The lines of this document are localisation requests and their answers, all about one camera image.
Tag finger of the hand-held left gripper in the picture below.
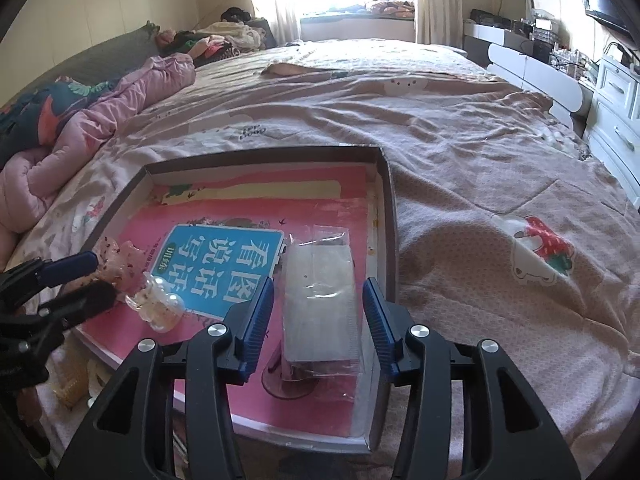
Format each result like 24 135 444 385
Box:
22 280 118 333
0 251 100 311

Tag beige toothed hair clip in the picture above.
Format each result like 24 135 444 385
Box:
52 360 93 406

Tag pile of clothes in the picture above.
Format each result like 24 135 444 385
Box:
157 7 276 68

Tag pink quilt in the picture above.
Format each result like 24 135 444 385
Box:
0 52 197 233

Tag clothes on window seat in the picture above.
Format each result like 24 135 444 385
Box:
365 0 416 18

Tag white bed footboard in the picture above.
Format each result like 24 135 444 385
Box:
487 42 583 128

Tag white dresser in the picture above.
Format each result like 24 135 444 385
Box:
582 52 640 181

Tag bagged grey ear stud card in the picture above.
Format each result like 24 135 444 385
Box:
262 240 363 401

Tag pink speckled claw clip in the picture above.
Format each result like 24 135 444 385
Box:
95 237 151 293

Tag clear claw clip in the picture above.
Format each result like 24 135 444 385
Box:
125 272 183 333

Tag pink book with blue label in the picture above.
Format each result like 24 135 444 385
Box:
80 195 373 438

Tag black television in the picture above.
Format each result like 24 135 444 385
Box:
577 0 640 36

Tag sheer white curtain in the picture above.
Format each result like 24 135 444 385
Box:
240 0 306 46

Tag white window seat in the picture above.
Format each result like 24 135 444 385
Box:
300 10 416 43

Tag cream curtain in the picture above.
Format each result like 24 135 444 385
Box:
415 0 463 46

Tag grey headboard cushion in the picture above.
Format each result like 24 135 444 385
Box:
30 20 161 86

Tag dark floral blanket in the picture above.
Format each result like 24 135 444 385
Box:
0 76 126 171

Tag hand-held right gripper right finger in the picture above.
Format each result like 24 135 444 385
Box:
362 277 583 480

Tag clear acrylic organizer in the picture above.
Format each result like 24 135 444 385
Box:
550 47 596 81

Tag dark grey cardboard box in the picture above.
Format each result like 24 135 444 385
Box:
72 145 401 456

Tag black box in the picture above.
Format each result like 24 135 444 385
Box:
470 9 511 28

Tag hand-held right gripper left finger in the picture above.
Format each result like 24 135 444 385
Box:
54 276 276 480

